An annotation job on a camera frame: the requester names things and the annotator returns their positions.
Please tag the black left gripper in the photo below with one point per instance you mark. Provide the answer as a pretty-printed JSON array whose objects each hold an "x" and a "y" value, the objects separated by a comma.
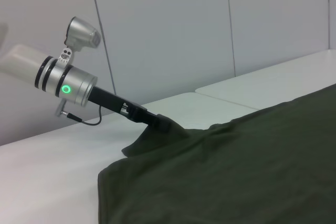
[{"x": 115, "y": 104}]

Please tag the dark green t-shirt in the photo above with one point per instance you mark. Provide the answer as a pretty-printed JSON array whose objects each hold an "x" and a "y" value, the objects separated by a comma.
[{"x": 223, "y": 176}]

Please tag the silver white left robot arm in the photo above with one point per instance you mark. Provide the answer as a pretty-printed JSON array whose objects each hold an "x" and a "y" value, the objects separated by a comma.
[{"x": 78, "y": 85}]

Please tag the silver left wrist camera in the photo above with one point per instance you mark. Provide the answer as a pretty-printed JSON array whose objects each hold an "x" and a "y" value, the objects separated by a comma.
[{"x": 81, "y": 32}]

